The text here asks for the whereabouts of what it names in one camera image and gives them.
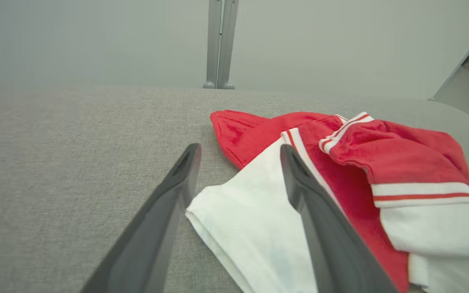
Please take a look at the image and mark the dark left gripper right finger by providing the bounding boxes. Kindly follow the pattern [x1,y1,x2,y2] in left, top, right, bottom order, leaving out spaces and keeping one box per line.
[280,144,400,293]

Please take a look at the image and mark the grey partition panel frame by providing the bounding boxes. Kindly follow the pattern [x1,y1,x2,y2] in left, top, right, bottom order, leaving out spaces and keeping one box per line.
[427,16,469,122]

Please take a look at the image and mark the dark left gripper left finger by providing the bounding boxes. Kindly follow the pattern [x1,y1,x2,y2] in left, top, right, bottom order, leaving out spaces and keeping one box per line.
[80,142,202,293]

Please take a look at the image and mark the red white shirt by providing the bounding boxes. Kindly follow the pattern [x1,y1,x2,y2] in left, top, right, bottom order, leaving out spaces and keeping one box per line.
[185,109,469,293]

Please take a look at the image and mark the grey partition post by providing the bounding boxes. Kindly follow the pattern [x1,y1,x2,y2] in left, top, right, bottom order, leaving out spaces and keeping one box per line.
[203,0,223,89]
[217,0,239,90]

